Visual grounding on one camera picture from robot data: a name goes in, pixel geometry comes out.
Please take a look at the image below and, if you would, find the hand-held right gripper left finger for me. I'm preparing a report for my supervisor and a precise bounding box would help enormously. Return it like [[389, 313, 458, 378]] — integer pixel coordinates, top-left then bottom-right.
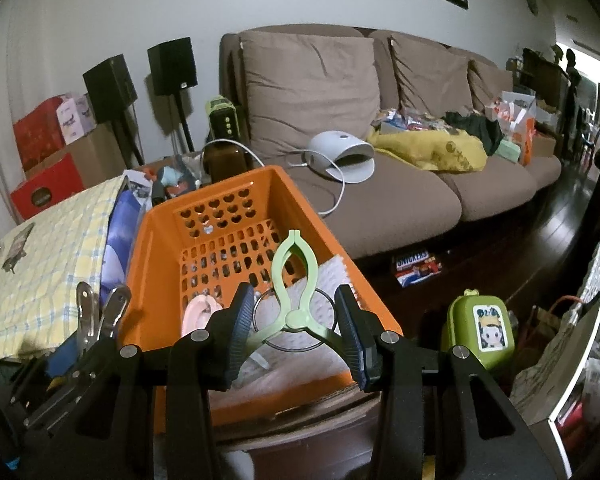
[[40, 284, 257, 480]]

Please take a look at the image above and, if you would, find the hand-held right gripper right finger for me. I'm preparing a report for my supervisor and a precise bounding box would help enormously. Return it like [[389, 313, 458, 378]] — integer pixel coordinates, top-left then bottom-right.
[[334, 284, 571, 480]]

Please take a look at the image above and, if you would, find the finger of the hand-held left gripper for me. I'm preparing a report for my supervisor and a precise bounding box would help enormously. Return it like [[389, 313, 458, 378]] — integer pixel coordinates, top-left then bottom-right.
[[10, 335, 83, 411], [25, 340, 123, 431]]

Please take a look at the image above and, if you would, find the white foam net sheet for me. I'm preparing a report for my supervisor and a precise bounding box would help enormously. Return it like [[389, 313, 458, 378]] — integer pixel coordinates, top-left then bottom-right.
[[187, 255, 361, 401]]

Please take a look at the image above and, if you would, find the pink plastic clamp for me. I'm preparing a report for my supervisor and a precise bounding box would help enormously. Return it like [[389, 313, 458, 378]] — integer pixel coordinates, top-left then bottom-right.
[[181, 294, 226, 338]]

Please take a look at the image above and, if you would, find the grey plastic clamp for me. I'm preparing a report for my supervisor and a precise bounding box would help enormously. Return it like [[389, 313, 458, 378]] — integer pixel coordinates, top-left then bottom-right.
[[75, 281, 132, 351]]

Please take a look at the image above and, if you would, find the green plastic clamp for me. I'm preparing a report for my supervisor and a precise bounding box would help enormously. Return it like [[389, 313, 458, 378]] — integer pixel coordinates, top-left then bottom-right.
[[245, 230, 353, 356]]

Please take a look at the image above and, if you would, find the orange plastic basket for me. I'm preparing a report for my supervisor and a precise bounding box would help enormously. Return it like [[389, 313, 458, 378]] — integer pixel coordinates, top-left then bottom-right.
[[117, 164, 405, 433]]

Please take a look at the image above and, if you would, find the yellow checkered tablecloth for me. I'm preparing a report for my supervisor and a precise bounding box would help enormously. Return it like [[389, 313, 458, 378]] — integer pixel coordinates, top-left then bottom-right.
[[0, 176, 128, 366]]

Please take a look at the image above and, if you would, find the candy bar box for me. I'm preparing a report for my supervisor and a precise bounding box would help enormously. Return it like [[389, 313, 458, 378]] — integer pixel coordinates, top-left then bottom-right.
[[391, 250, 443, 288]]

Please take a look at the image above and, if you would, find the green cartoon lunch box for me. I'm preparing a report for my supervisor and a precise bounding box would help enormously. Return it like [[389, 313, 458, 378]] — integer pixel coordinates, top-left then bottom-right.
[[440, 289, 518, 371]]

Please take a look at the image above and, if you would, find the brown printed packet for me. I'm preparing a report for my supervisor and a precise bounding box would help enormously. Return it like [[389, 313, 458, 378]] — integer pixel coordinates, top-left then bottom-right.
[[2, 222, 36, 271]]

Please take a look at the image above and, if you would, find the blue printed cloth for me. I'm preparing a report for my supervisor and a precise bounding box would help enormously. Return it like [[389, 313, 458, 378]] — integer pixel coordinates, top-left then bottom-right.
[[102, 187, 148, 306]]

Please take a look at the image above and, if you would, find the brown sofa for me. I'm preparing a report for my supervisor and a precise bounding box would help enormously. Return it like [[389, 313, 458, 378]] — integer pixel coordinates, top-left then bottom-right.
[[219, 24, 563, 261]]

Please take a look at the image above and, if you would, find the red gift box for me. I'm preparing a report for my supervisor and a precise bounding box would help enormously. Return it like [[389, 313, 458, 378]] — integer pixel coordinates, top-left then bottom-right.
[[10, 152, 86, 221]]

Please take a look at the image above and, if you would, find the brown glass bottle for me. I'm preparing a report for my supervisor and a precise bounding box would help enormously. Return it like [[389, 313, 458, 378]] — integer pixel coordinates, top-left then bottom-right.
[[201, 141, 253, 186]]

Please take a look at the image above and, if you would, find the white paper leaflet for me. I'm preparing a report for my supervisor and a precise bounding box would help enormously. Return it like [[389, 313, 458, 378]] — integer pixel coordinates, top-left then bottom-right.
[[122, 170, 153, 201]]

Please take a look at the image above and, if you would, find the white dome lamp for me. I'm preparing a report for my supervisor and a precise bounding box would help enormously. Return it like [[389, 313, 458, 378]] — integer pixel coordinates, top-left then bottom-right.
[[305, 131, 377, 183]]

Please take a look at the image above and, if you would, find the white board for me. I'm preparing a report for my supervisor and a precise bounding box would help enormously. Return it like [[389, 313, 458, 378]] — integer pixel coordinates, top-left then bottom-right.
[[510, 240, 600, 461]]

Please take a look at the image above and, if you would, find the brown cardboard box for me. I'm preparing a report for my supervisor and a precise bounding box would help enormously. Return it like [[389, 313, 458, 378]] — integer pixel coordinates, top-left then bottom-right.
[[62, 122, 128, 188]]

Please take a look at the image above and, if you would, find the yellow cloth bag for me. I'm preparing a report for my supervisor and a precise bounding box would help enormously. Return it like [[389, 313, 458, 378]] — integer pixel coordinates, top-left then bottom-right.
[[367, 127, 488, 173]]

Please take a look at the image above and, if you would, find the green portable power station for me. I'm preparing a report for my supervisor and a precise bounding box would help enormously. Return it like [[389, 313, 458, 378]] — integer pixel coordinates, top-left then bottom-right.
[[206, 95, 241, 142]]

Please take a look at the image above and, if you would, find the dark red patterned box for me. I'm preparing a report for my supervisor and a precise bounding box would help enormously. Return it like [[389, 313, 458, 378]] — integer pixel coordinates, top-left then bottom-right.
[[12, 97, 66, 171]]

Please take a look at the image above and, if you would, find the pile of snack packets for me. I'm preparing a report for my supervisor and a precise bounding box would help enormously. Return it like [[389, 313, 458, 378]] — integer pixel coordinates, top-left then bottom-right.
[[377, 107, 453, 133]]

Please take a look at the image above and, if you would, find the white pink printed box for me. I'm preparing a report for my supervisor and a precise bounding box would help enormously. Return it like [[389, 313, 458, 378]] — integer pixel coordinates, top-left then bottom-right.
[[57, 94, 97, 145]]

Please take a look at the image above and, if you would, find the dark cloth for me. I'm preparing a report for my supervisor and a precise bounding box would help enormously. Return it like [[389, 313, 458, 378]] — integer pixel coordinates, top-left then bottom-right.
[[445, 112, 503, 156]]

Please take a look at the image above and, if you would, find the large brown sofa cushion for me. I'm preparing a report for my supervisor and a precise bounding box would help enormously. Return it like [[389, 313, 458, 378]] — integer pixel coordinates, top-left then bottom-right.
[[240, 30, 381, 158]]

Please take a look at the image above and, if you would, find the white orange shopping bag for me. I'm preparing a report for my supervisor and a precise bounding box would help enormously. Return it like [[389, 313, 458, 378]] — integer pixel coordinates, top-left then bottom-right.
[[495, 91, 537, 166]]

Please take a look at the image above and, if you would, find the black speaker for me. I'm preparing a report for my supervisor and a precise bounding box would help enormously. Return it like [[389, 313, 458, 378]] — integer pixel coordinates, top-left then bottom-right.
[[82, 55, 138, 123], [147, 36, 198, 96]]

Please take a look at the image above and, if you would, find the small brown sofa cushion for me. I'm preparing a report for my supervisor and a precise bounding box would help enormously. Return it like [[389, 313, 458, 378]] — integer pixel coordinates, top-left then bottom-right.
[[467, 60, 513, 108]]

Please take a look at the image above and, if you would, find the dark wooden cabinet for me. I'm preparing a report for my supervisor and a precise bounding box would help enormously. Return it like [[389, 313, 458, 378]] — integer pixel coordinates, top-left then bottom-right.
[[522, 47, 588, 156]]

